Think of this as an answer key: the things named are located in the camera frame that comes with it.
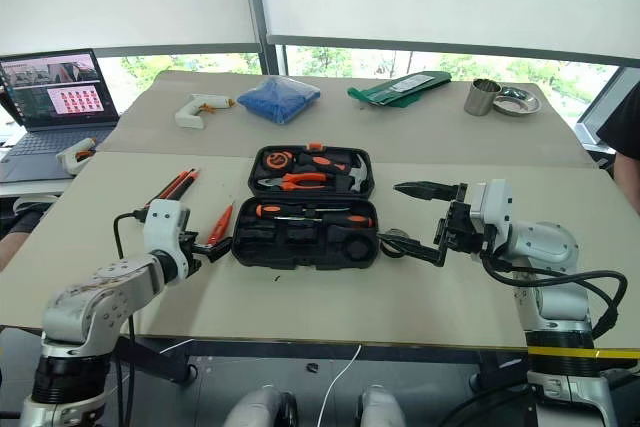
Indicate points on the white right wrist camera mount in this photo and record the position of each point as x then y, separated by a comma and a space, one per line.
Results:
492, 202

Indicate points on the white glue gun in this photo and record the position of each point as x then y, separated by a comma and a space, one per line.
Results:
75, 154
192, 112

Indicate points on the orange black utility knife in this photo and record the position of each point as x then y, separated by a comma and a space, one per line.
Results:
322, 162

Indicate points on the grey rounded robot knee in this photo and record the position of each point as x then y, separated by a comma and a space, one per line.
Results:
380, 409
260, 409

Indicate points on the orange black screwdriver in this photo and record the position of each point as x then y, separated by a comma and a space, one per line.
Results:
272, 210

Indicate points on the grey slanted panel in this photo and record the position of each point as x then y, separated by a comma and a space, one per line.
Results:
600, 107

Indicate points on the stainless steel dish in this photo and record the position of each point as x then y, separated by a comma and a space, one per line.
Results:
520, 104

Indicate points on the black tape roll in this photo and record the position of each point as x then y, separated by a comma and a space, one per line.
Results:
395, 234

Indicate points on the small black floor scrap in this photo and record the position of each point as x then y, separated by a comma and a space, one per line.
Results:
313, 367

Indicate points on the black plastic tool case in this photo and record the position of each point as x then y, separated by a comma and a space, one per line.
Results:
300, 247

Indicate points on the grey open laptop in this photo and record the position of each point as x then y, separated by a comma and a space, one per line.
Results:
50, 92

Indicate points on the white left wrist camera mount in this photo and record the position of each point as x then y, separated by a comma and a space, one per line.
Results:
162, 227

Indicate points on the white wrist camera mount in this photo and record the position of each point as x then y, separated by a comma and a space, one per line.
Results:
162, 227
492, 202

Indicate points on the orange black tape measure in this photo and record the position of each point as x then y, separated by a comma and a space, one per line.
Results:
276, 160

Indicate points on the grey window frame post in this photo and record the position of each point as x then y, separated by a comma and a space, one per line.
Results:
262, 7

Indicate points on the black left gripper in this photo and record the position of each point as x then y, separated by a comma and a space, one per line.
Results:
191, 252

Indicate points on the green flat pouch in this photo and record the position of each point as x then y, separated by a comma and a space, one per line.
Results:
400, 89

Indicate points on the bystander in black shirt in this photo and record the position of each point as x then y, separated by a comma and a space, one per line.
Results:
625, 127

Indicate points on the stainless steel cup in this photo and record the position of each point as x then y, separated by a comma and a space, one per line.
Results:
480, 99

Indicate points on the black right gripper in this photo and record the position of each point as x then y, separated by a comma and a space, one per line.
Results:
462, 232

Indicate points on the bystander forearm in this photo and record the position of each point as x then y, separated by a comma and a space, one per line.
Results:
20, 232

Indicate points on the blue mesh bag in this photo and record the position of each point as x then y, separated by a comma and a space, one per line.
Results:
277, 97

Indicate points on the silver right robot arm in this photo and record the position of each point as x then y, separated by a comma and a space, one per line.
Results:
545, 257

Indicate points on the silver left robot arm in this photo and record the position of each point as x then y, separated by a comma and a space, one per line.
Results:
100, 297

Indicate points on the red tester screwdriver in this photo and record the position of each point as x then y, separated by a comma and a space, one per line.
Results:
221, 224

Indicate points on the steel claw hammer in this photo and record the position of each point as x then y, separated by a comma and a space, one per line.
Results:
357, 174

